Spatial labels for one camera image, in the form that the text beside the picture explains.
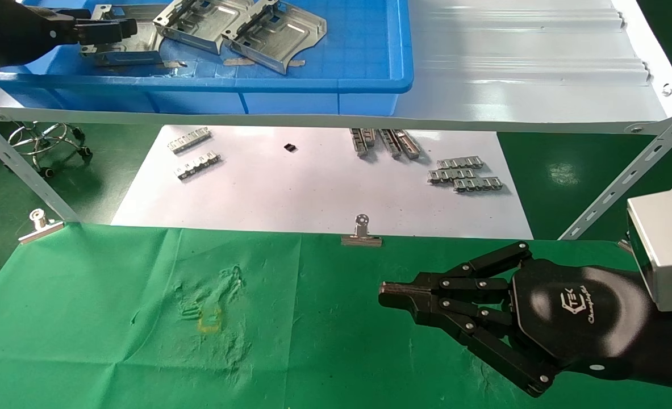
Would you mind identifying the silver sheet metal bracket part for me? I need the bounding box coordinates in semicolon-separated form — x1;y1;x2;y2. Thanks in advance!
154;0;256;56
80;5;168;67
221;0;328;76

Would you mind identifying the white sheet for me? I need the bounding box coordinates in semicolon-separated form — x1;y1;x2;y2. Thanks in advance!
111;125;535;240

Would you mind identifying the chrome stool base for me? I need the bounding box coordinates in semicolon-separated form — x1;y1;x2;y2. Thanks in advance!
7;122;93;178

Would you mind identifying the small metal clip strip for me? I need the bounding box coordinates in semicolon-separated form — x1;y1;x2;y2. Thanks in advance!
168;128;212;155
428;168;476;185
453;177;504;194
437;158;485;170
175;151;222;182

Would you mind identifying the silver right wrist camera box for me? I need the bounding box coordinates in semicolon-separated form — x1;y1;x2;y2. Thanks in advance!
627;189;672;314

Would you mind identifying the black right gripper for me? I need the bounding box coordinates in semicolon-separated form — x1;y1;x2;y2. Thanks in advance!
379;241;652;397

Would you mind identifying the green cloth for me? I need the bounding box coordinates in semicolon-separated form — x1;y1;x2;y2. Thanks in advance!
0;222;672;409

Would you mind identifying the slotted white angle brace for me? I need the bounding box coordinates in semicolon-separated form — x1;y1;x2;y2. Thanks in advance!
557;99;672;241
0;111;81;223

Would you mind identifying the silver binder clip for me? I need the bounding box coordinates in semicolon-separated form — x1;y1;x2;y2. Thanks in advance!
19;209;65;245
341;214;383;247

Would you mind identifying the blue plastic bin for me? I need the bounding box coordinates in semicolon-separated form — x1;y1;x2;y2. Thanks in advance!
0;0;415;116

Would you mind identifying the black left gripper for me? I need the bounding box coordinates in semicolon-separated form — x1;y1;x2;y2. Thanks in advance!
0;3;137;68

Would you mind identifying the white metal shelf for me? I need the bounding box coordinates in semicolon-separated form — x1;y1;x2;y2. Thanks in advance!
0;0;672;136

